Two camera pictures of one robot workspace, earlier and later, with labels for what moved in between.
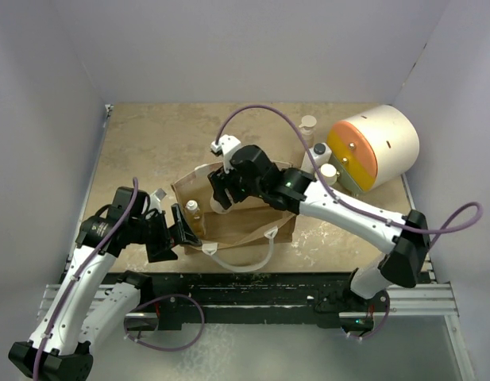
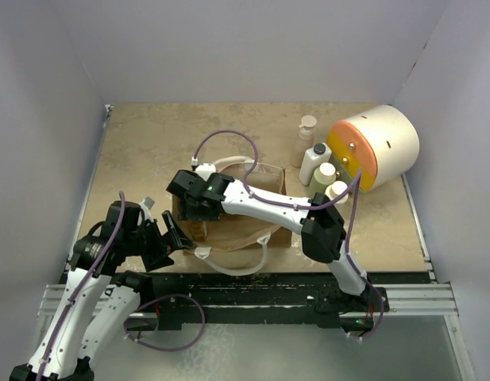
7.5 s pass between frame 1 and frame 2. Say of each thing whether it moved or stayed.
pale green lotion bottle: stayed
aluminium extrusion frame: stayed
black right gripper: moved
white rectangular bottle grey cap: stayed
